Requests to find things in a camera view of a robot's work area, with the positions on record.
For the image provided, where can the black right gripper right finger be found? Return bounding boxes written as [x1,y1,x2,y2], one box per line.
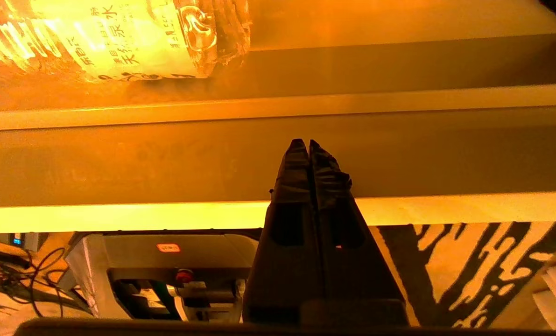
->
[309,140,407,301]

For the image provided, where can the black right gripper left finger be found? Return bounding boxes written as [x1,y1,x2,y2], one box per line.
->
[242,139,326,323]

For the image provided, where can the white cabinet drawer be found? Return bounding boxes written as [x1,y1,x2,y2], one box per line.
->
[0,0,556,234]

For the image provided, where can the clear plastic water bottle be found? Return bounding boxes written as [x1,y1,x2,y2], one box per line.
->
[0,0,253,84]

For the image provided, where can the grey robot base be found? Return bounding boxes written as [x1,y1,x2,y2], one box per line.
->
[65,232,260,322]

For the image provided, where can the black cream patterned rug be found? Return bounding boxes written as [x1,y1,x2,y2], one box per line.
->
[0,222,556,328]

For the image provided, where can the small grey box blue light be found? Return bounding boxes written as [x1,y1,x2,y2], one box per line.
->
[0,232,49,253]

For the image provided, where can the black tangled floor cables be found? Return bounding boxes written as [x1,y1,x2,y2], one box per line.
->
[0,246,89,319]

